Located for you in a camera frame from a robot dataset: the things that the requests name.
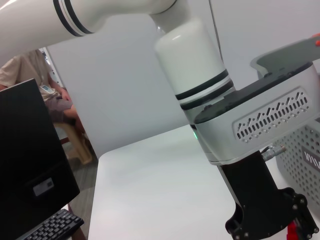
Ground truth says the black keyboard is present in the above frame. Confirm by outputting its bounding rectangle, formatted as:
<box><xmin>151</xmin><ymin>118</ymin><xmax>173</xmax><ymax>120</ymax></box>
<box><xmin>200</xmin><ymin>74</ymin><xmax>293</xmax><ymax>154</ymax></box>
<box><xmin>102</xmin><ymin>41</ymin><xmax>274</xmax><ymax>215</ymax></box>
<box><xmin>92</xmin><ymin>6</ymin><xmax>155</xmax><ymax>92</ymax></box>
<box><xmin>14</xmin><ymin>208</ymin><xmax>85</xmax><ymax>240</ymax></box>

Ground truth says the seated person beige shirt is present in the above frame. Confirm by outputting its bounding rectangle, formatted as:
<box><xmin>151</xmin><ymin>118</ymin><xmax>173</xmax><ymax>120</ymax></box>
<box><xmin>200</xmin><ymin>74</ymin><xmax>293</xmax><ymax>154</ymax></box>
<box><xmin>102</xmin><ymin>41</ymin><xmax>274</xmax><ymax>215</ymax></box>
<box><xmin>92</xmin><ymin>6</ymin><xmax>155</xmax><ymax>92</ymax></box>
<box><xmin>0</xmin><ymin>48</ymin><xmax>86</xmax><ymax>137</ymax></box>

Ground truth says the orange bin handle clip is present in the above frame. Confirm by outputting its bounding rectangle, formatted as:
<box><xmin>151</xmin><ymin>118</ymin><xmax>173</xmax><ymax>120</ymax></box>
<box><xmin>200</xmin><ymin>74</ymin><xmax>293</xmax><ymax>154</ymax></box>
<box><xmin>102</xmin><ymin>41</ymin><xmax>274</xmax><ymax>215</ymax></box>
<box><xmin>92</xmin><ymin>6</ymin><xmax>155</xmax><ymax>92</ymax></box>
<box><xmin>309</xmin><ymin>33</ymin><xmax>320</xmax><ymax>48</ymax></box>

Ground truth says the grey perforated storage bin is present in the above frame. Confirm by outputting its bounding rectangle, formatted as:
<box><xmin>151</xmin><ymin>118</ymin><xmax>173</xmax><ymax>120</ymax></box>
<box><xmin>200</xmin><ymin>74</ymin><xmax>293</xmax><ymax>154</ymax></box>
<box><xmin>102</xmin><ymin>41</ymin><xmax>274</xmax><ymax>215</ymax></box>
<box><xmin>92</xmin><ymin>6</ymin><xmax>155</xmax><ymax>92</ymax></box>
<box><xmin>249</xmin><ymin>32</ymin><xmax>320</xmax><ymax>208</ymax></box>

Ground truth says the black computer monitor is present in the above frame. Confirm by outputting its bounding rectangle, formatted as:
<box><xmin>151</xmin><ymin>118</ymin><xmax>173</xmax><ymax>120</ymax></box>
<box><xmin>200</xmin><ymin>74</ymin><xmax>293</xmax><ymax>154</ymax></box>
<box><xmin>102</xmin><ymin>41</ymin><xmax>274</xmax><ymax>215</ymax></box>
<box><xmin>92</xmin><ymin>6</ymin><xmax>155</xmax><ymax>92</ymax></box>
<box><xmin>0</xmin><ymin>78</ymin><xmax>81</xmax><ymax>240</ymax></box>

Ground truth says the dark red long block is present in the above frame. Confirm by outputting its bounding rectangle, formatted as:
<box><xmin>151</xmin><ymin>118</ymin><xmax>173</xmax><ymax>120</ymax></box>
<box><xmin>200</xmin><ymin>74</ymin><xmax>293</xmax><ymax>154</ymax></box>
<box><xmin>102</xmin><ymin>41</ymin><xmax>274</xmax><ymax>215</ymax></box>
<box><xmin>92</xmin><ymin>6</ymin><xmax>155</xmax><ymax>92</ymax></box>
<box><xmin>286</xmin><ymin>221</ymin><xmax>299</xmax><ymax>240</ymax></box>

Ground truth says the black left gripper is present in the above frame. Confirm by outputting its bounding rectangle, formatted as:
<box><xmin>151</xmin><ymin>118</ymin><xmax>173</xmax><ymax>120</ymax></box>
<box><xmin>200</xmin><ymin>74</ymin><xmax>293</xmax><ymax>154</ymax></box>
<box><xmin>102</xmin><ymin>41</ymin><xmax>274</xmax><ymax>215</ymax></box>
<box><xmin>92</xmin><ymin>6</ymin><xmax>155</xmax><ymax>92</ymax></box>
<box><xmin>218</xmin><ymin>151</ymin><xmax>320</xmax><ymax>240</ymax></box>

